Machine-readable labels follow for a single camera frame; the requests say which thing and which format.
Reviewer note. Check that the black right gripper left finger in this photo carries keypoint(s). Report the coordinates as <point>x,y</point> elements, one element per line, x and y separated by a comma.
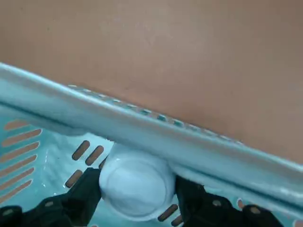
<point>75,203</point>

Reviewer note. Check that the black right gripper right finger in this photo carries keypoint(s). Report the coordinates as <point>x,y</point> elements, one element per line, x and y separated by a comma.
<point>201,208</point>

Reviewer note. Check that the blue cup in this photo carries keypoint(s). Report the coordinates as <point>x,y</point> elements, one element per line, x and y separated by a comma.
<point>135,184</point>

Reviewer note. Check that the blue plastic basket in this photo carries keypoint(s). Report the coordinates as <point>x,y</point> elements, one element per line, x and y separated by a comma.
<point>165,132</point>

